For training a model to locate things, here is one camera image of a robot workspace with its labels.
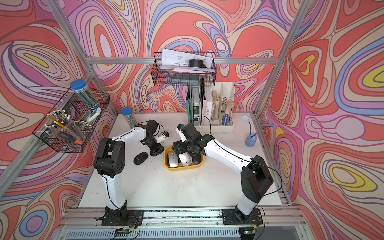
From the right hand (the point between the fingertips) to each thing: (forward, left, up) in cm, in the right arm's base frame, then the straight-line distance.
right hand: (180, 149), depth 83 cm
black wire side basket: (+10, +47, +19) cm, 52 cm away
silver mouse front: (-1, +5, -9) cm, 10 cm away
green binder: (+24, -6, +16) cm, 29 cm away
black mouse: (+2, +26, -12) cm, 29 cm away
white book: (+25, -18, +1) cm, 31 cm away
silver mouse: (-1, -3, -10) cm, 10 cm away
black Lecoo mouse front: (+3, +14, -6) cm, 16 cm away
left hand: (+9, +16, -13) cm, 23 cm away
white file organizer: (+26, -21, +7) cm, 34 cm away
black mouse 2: (0, -9, -11) cm, 15 cm away
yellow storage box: (+6, +8, -9) cm, 13 cm away
